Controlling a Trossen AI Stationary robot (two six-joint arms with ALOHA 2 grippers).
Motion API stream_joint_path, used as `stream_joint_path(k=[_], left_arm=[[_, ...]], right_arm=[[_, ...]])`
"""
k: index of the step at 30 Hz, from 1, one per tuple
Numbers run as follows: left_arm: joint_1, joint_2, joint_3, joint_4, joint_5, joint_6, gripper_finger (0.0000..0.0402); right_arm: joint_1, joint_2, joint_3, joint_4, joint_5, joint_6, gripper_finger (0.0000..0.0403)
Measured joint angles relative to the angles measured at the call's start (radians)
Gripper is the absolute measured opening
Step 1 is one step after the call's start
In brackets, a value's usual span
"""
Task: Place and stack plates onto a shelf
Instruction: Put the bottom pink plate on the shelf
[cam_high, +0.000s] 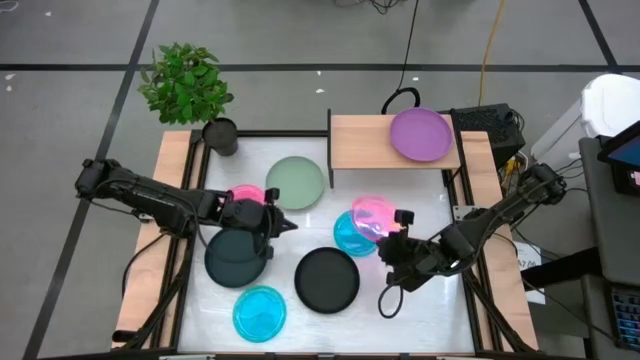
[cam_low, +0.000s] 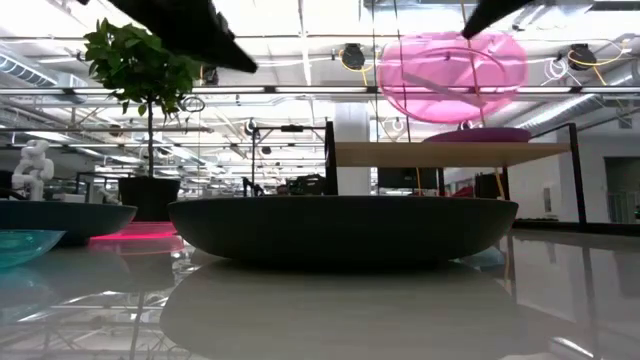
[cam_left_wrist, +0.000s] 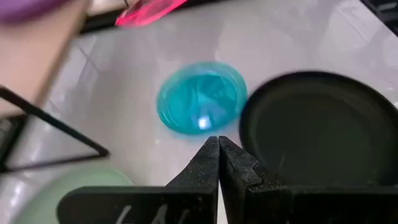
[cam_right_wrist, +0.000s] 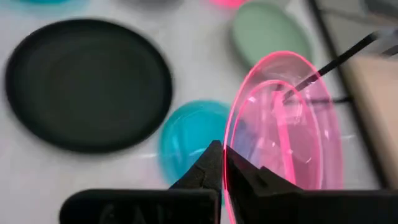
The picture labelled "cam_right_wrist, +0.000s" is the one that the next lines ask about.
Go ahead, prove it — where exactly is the wooden shelf with black frame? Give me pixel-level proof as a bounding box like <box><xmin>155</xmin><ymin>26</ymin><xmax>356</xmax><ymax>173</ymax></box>
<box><xmin>281</xmin><ymin>0</ymin><xmax>398</xmax><ymax>190</ymax></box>

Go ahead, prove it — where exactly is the black large plate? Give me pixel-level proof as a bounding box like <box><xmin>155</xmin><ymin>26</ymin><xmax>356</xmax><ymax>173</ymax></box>
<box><xmin>4</xmin><ymin>18</ymin><xmax>174</xmax><ymax>154</ymax></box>

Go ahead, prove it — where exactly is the pink translucent large plate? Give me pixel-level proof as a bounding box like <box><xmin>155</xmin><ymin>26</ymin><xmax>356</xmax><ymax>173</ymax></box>
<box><xmin>210</xmin><ymin>0</ymin><xmax>246</xmax><ymax>9</ymax></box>

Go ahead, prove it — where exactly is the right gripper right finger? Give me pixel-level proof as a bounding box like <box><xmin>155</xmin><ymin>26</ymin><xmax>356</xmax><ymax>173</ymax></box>
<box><xmin>223</xmin><ymin>144</ymin><xmax>301</xmax><ymax>224</ymax></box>

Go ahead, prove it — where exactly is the mint green large plate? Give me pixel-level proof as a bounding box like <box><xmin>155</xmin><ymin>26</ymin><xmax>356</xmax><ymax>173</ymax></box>
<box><xmin>231</xmin><ymin>1</ymin><xmax>313</xmax><ymax>68</ymax></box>

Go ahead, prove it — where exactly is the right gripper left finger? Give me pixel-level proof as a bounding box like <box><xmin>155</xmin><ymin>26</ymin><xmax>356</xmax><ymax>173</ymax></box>
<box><xmin>169</xmin><ymin>139</ymin><xmax>223</xmax><ymax>191</ymax></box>

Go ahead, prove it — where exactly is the pink translucent small plate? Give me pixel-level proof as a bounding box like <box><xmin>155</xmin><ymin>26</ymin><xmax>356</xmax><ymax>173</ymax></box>
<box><xmin>223</xmin><ymin>50</ymin><xmax>345</xmax><ymax>224</ymax></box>

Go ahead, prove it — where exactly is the cyan translucent small plate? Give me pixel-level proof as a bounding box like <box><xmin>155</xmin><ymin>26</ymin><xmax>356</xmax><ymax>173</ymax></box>
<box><xmin>12</xmin><ymin>0</ymin><xmax>88</xmax><ymax>9</ymax></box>
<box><xmin>158</xmin><ymin>99</ymin><xmax>233</xmax><ymax>187</ymax></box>

